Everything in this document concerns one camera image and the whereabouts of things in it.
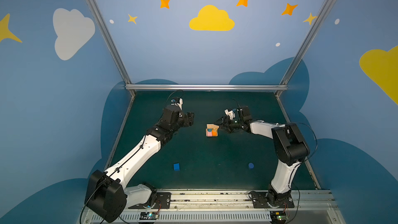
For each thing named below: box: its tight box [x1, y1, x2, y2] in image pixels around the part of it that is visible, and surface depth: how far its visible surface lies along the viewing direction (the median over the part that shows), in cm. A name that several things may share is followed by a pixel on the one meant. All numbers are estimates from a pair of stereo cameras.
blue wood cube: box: [173, 162, 180, 172], surface depth 84 cm
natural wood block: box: [206, 123, 220, 133], surface depth 96 cm
